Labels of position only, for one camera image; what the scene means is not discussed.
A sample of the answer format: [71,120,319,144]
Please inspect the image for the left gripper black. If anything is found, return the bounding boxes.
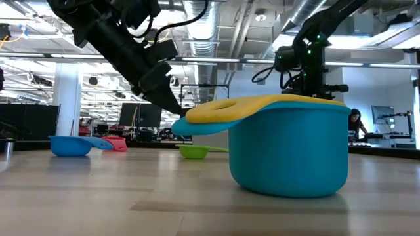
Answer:
[131,60,190,118]

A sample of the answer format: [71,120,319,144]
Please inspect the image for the green measuring cup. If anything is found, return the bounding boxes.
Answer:
[175,144,229,161]

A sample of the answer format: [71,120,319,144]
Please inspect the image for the red measuring cup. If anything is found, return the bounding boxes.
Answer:
[100,136,128,153]

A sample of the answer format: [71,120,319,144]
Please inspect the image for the yellow measuring cup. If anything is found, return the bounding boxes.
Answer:
[185,94,347,125]

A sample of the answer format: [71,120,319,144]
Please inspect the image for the blue measuring cup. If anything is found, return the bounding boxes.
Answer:
[48,135,114,157]

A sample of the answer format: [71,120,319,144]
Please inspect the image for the teal measuring cup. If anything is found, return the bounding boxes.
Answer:
[171,100,352,199]

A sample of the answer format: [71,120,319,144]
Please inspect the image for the black monitor back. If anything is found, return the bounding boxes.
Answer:
[139,103,163,128]
[118,102,141,128]

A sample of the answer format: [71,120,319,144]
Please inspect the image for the white pillar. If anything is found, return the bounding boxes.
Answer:
[52,62,83,140]

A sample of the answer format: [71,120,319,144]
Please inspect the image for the black office partition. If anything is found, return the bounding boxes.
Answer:
[0,103,61,142]

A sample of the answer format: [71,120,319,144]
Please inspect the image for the person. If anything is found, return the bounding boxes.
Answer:
[348,108,369,143]

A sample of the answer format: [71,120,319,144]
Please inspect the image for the grey computer monitor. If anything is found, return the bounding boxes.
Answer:
[371,105,396,126]

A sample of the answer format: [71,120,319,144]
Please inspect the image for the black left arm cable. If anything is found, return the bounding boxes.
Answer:
[153,0,210,44]

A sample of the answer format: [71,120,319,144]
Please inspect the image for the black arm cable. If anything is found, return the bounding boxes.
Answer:
[153,0,210,44]
[251,66,276,84]

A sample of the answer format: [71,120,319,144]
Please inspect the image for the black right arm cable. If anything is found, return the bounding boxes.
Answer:
[251,66,276,84]

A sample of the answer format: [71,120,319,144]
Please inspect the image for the silver metal post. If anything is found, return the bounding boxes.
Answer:
[3,138,15,159]

